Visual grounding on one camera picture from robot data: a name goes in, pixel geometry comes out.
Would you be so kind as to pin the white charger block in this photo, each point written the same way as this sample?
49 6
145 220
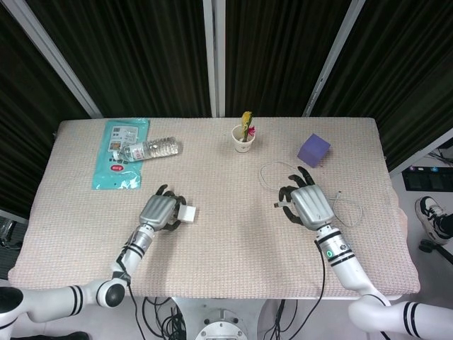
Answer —
188 213

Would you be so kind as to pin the black curtain panel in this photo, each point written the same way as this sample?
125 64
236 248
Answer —
407 71
276 53
21 124
141 53

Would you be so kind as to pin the white paper cup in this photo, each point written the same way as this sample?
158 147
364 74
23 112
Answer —
242 144

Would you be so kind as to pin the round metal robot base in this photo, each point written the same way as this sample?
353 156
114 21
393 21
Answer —
221 331

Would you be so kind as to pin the pink woven tablecloth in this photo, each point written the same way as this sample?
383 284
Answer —
230 262

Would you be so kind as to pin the purple cube box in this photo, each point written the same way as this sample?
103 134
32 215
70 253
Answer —
311 150

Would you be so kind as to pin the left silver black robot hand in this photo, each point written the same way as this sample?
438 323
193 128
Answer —
157 210

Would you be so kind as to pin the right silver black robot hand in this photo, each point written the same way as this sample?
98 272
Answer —
313 205

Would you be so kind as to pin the clear plastic water bottle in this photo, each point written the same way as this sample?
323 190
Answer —
155 148

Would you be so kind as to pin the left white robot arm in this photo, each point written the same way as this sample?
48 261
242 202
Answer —
136 248

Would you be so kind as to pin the yellow pink artificial flower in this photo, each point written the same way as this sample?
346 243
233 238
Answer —
246 118

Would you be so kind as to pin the black white sneaker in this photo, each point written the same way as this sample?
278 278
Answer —
430 216

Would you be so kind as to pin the grey metal frame post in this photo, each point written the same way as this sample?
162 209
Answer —
214 53
53 56
329 63

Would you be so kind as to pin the teal snack packet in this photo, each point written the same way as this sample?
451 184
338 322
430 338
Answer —
113 173

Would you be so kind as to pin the black trouser leg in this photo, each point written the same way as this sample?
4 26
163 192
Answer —
447 226

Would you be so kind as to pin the black stand foot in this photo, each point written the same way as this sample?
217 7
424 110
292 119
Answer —
430 245

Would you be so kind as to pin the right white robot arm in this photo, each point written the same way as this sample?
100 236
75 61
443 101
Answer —
348 269

